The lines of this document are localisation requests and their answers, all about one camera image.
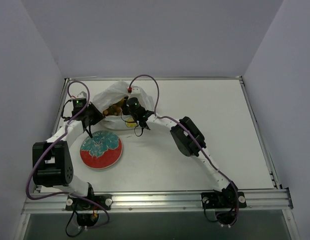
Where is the fake longan bunch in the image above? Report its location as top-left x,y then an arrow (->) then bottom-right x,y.
103,98 -> 125,116

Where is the white plastic bag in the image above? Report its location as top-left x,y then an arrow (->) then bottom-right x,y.
92,80 -> 155,131

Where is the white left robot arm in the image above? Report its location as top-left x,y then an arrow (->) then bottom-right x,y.
30,97 -> 104,210

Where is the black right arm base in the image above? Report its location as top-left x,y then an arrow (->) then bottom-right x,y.
201,189 -> 247,228

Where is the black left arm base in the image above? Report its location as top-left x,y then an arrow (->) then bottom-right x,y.
65,194 -> 113,228

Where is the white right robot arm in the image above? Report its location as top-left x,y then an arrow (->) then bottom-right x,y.
123,97 -> 238,207

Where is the red and teal plate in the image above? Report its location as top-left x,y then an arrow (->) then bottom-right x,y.
80,130 -> 123,170

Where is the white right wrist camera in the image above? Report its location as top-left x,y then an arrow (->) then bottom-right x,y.
128,86 -> 142,98

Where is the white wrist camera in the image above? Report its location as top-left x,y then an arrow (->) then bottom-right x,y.
128,86 -> 142,98
71,91 -> 88,99

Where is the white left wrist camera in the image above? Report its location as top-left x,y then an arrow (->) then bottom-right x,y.
71,91 -> 88,99

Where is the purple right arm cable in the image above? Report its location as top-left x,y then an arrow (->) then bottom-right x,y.
129,74 -> 240,225

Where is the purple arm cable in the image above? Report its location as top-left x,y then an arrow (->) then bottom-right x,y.
129,74 -> 240,225
26,80 -> 110,230

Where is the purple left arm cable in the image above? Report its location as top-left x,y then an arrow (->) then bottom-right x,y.
26,80 -> 110,230

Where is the aluminium front rail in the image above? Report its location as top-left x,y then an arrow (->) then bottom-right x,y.
22,189 -> 293,214

